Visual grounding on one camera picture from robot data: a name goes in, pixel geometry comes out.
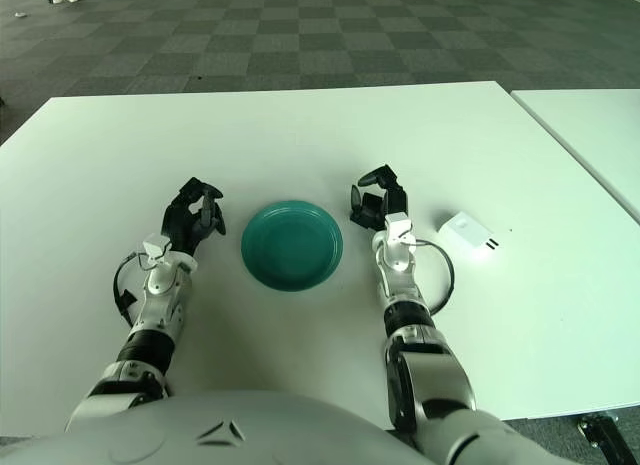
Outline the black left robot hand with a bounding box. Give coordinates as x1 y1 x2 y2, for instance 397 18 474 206
160 175 227 256

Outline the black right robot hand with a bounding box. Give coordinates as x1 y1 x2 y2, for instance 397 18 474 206
348 163 410 232

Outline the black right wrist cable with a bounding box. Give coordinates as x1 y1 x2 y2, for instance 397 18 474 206
409 238 455 317

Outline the black table leg frame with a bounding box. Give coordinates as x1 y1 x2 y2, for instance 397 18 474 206
577 413 624 449

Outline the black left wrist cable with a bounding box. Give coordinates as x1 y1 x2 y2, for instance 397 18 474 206
111 249 151 331

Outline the teal round plate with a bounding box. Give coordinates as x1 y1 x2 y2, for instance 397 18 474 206
240 199 345 291

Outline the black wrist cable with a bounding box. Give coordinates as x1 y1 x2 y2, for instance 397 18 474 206
111 249 151 331
409 238 455 317

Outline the white charger block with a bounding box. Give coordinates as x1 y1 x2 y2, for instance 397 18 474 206
437 211 501 260

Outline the grey robot torso shell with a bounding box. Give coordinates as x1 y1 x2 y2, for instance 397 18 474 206
0 388 436 465

